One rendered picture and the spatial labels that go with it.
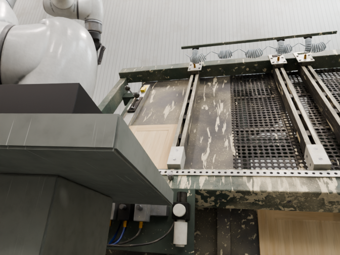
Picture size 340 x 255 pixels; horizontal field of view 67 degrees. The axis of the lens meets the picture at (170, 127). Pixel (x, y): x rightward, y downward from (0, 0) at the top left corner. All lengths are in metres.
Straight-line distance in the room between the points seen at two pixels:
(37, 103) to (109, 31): 5.29
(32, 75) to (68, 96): 0.20
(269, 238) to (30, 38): 1.14
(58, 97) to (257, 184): 0.84
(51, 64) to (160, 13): 5.18
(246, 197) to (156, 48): 4.31
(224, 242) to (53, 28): 1.02
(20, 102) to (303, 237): 1.17
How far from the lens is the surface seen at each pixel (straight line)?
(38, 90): 0.43
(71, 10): 1.51
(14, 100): 0.44
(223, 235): 1.24
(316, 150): 1.23
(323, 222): 1.34
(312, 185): 1.11
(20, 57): 0.61
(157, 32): 5.39
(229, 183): 1.07
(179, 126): 1.38
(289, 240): 1.30
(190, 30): 5.33
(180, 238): 0.99
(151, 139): 1.42
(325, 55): 2.17
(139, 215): 0.99
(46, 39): 0.63
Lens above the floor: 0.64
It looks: 22 degrees up
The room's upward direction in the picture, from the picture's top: 4 degrees clockwise
